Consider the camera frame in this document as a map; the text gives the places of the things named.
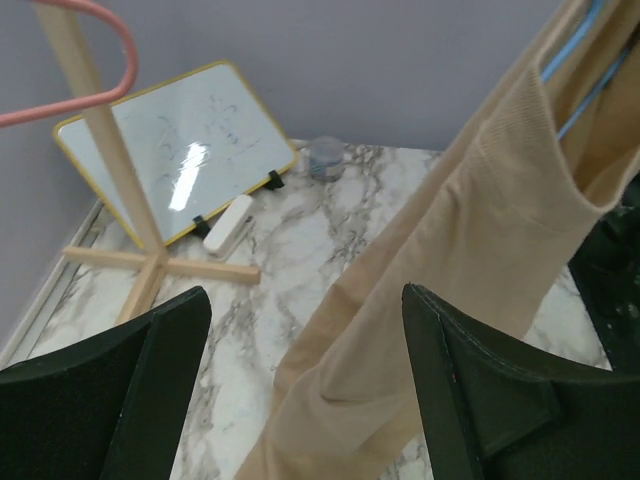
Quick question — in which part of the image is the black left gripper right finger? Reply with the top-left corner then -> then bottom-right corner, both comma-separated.
402,284 -> 639,479

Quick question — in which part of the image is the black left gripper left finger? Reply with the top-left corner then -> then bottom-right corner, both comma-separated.
1,286 -> 211,479

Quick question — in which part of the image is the beige t shirt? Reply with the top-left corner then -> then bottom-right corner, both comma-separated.
237,1 -> 639,479

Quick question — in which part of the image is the blue wire hanger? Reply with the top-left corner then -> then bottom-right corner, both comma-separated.
541,1 -> 639,140

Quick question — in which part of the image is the wooden clothes rack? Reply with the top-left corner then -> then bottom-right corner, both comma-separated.
34,0 -> 262,326

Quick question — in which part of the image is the white board eraser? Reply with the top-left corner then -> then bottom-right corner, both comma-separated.
203,195 -> 254,255

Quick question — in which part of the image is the small whiteboard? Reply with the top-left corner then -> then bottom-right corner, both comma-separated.
52,59 -> 301,248

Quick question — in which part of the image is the small clear dish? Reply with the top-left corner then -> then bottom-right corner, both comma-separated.
308,136 -> 345,182

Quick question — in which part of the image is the aluminium table frame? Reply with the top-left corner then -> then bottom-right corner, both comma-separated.
1,200 -> 103,368

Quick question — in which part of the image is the pink wire hanger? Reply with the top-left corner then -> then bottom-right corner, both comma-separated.
1,1 -> 138,127

